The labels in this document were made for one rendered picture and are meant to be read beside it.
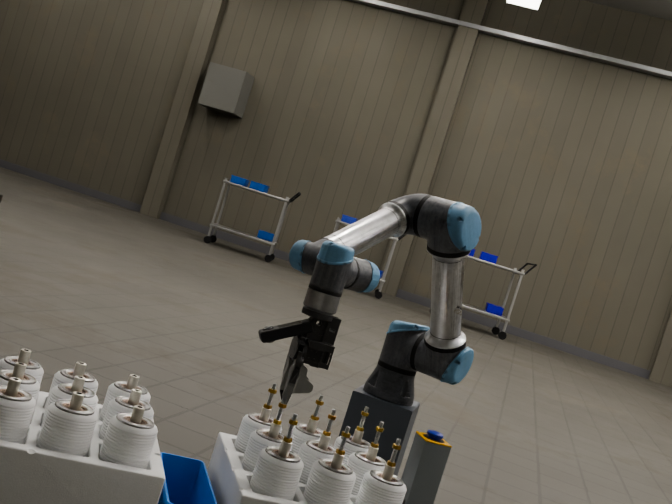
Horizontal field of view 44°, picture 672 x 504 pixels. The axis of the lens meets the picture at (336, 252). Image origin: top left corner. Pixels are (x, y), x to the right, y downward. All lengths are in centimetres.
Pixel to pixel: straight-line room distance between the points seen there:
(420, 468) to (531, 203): 1032
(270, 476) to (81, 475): 36
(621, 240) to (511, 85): 271
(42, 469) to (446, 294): 112
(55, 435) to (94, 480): 11
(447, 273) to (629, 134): 1031
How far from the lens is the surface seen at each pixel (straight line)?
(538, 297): 1216
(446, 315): 226
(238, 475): 179
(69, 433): 166
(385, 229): 211
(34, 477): 165
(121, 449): 167
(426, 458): 203
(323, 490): 176
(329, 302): 178
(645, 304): 1226
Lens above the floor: 73
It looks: 2 degrees down
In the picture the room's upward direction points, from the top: 17 degrees clockwise
